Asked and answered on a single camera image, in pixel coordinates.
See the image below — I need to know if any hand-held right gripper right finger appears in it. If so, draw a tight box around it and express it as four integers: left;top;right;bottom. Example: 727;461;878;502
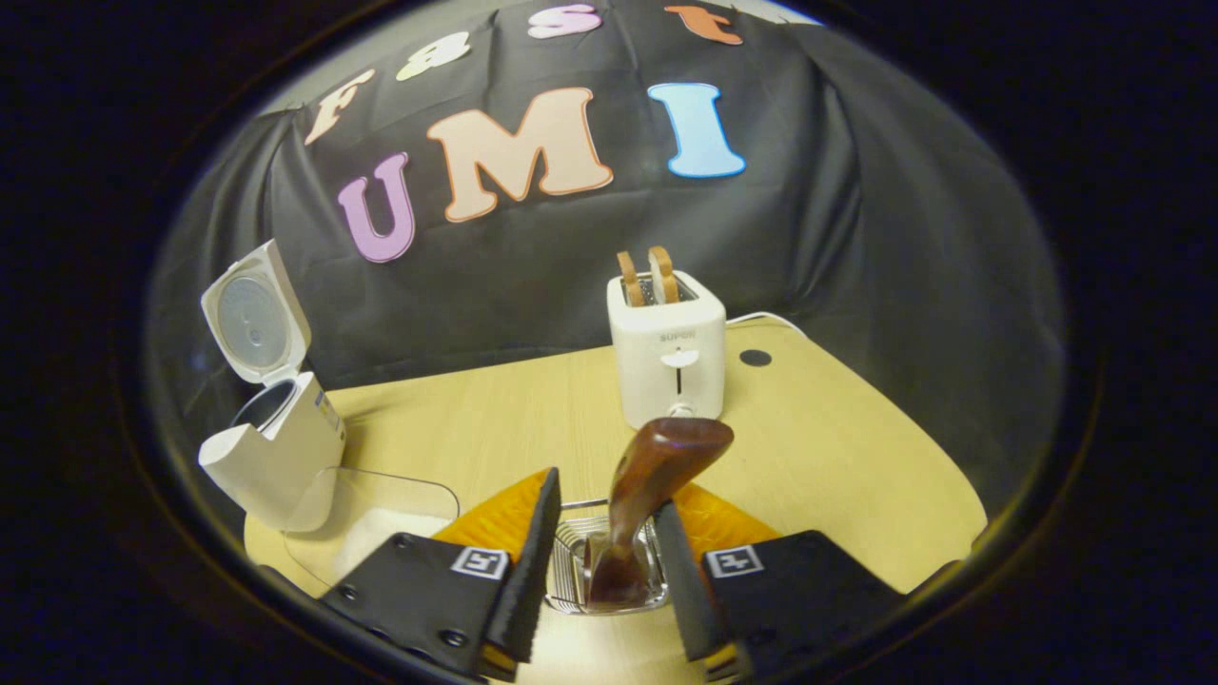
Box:
652;480;905;684

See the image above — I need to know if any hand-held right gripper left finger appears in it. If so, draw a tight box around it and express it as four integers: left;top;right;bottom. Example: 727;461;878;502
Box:
319;466;562;683

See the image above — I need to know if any brown wooden spoon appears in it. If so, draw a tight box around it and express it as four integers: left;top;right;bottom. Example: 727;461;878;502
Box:
583;417;736;610

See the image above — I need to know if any white rice cooker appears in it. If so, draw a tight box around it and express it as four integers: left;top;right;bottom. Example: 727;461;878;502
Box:
197;239;347;533

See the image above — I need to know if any clear plastic container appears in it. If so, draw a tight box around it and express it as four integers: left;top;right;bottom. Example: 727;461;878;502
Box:
283;466;462;591

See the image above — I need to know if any white toaster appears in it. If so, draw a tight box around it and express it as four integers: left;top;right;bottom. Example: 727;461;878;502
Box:
607;271;728;431

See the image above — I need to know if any black backdrop cloth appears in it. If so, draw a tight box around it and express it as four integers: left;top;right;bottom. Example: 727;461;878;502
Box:
152;0;1065;496

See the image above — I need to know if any white toaster cable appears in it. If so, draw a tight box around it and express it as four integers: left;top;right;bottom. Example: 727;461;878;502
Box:
725;311;808;341

